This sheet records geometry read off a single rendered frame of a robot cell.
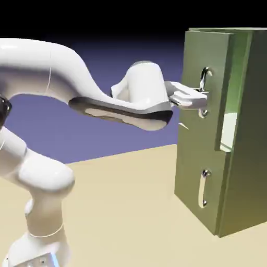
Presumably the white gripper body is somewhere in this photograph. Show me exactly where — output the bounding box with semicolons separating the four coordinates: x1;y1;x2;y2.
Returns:
170;81;209;110

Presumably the green cabinet door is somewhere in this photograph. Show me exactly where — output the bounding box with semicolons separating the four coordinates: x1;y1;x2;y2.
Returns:
174;125;229;237
177;30;234;151

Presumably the green cabinet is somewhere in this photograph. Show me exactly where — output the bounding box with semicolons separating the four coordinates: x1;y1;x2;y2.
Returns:
174;27;267;238

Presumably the curved silver door handle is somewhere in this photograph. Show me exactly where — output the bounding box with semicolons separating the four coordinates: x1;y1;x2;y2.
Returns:
198;67;214;119
198;169;212;209

